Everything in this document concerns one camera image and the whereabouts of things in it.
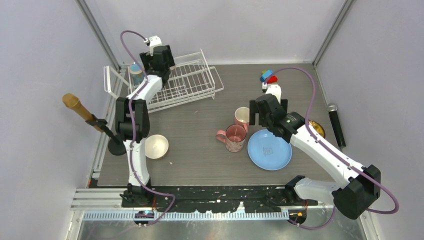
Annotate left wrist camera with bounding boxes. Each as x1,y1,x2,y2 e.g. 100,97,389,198
143,35,163,56

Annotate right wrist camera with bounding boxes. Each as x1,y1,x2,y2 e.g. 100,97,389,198
261,82,282,104

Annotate black microphone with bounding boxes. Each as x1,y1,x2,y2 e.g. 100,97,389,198
327,103,346,149

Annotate yellow patterned plate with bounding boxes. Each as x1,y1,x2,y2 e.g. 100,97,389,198
308,120,326,138

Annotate pink patterned cup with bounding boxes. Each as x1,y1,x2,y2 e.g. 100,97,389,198
215,124,247,153

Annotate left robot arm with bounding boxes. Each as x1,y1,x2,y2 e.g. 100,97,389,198
115,45,175,207

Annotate blue plate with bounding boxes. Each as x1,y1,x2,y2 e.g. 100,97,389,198
247,129,293,171

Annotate white wire dish rack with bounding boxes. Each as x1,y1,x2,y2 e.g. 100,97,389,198
103,49,224,113

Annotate gold microphone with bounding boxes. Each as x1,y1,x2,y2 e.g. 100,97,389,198
62,93,127,156

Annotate blue mug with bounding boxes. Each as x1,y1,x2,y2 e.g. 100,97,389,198
129,62,144,86

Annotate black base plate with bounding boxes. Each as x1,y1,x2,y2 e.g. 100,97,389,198
120,185,318,213

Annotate cream floral bowl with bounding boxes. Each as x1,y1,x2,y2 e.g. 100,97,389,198
145,134,169,160

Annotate colourful toy blocks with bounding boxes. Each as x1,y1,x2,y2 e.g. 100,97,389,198
260,69,278,84

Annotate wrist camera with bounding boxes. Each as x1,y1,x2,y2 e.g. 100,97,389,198
261,82,282,104
143,35,163,56

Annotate pink mug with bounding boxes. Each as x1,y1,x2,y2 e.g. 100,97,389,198
234,106,250,132

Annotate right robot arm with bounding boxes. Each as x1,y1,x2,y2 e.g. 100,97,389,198
249,93,381,220

